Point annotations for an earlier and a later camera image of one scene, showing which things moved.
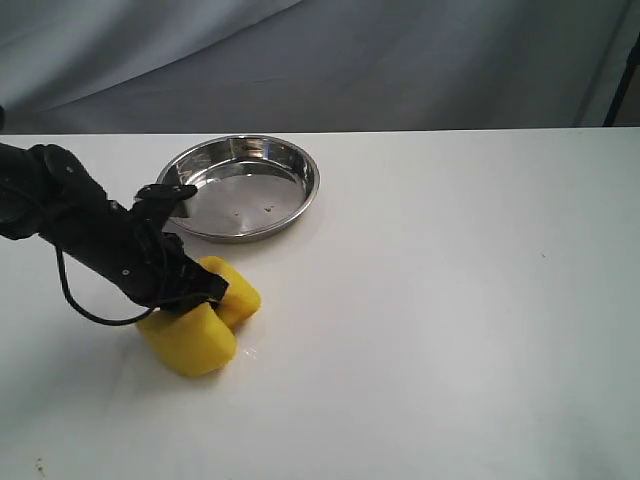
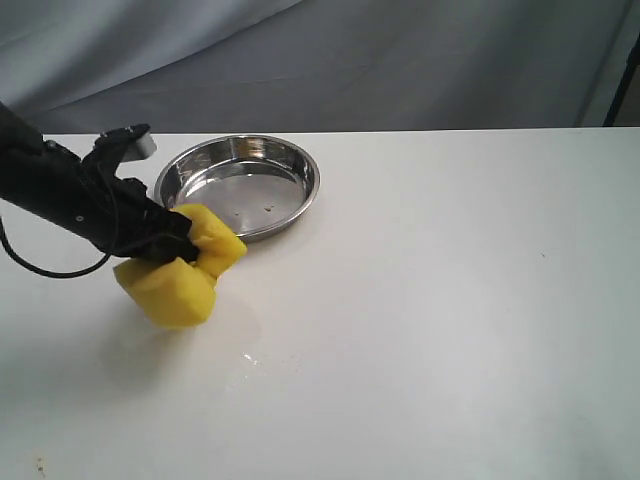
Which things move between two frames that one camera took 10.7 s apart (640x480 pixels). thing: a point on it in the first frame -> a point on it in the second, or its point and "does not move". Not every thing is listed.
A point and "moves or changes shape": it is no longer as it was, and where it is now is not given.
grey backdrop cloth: (241, 66) does not move
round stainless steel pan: (247, 186) does not move
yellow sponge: (201, 340) moves or changes shape
